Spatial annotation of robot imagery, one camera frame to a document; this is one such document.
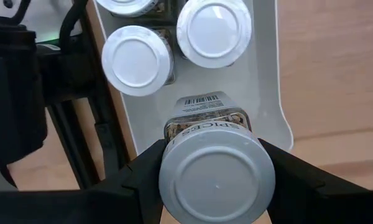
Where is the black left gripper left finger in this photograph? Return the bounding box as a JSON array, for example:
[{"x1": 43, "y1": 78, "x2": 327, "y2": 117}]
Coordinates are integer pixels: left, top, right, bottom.
[{"x1": 0, "y1": 138, "x2": 167, "y2": 224}]

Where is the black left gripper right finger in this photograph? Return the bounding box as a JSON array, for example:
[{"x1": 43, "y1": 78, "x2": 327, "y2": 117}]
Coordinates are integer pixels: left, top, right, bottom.
[{"x1": 257, "y1": 138, "x2": 373, "y2": 224}]

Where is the white plastic storage bin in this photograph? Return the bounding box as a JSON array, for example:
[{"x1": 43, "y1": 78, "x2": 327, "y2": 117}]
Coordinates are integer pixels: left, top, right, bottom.
[{"x1": 92, "y1": 0, "x2": 295, "y2": 156}]

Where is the black aluminium table frame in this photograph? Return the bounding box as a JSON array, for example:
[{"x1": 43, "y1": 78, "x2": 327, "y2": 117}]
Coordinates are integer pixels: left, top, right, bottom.
[{"x1": 45, "y1": 93, "x2": 136, "y2": 191}]

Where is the black arm base cable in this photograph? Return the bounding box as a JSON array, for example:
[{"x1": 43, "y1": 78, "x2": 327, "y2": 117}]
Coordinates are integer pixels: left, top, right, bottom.
[{"x1": 58, "y1": 0, "x2": 88, "y2": 50}]

